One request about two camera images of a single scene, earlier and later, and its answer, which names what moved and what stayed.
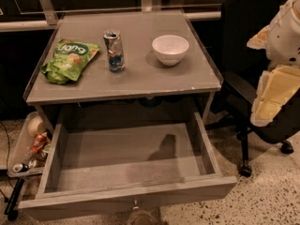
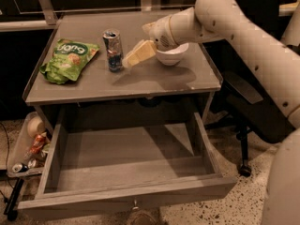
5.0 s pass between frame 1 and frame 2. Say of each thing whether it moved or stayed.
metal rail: stayed
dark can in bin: stayed
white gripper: moved
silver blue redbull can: stayed
